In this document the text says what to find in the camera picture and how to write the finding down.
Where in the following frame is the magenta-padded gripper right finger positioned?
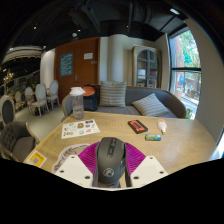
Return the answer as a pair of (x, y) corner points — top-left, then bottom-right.
(124, 142), (169, 188)

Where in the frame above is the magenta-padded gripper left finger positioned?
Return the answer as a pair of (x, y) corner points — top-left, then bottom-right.
(54, 141), (101, 187)

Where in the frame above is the black computer mouse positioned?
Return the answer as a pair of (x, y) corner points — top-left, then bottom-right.
(92, 136), (128, 188)

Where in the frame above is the small green and blue pack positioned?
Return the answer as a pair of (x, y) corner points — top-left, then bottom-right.
(144, 133), (162, 142)

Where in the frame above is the white sticker sheet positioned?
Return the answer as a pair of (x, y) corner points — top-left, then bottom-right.
(60, 118), (101, 140)

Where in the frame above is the yellow square sticker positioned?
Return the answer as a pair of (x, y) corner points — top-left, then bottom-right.
(23, 149), (48, 168)

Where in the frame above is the black and red case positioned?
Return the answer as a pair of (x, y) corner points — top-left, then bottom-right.
(127, 119), (149, 135)

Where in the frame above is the small white tube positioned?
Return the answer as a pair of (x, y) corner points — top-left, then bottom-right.
(157, 118), (168, 135)

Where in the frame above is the grey round-back chair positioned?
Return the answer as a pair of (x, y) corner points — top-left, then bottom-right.
(60, 93), (75, 123)

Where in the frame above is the flat-lying grey striped cushion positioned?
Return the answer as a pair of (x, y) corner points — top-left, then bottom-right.
(131, 92), (170, 118)

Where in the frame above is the clear bottle with white lid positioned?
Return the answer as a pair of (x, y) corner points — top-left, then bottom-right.
(69, 86), (86, 120)

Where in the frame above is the grey tufted armchair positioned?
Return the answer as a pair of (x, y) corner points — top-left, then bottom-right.
(0, 121), (40, 163)

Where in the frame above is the grey sofa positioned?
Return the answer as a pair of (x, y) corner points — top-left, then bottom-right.
(89, 84), (188, 119)

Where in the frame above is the black and orange backpack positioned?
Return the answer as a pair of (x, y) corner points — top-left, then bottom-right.
(81, 84), (99, 112)

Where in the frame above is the group of white chairs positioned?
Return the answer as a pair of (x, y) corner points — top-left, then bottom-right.
(13, 79), (61, 118)

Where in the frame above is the upright grey striped cushion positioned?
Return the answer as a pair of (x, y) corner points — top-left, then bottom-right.
(99, 80), (128, 108)

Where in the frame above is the dark oval-back chair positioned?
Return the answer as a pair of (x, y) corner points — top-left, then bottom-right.
(0, 94), (17, 129)

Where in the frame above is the brown wooden door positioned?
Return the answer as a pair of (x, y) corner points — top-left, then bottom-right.
(54, 37), (101, 103)

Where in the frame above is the arched wooden cabinet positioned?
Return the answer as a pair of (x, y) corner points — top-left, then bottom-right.
(131, 44), (163, 89)

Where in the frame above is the blue poster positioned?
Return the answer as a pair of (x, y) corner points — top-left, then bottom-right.
(59, 52), (74, 77)

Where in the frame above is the large glass window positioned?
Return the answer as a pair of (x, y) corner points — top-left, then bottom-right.
(168, 28), (203, 120)

